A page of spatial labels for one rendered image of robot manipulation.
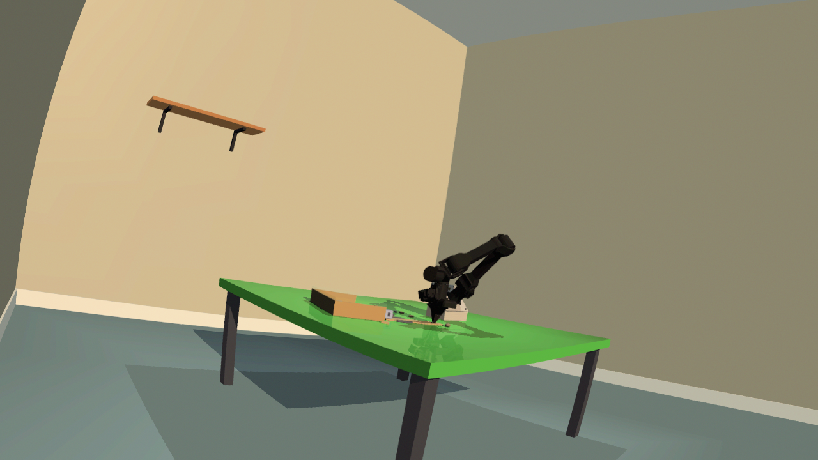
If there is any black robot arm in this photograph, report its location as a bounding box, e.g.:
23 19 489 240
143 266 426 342
418 234 516 305

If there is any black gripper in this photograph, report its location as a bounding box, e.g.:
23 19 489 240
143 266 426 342
421 282 457 323

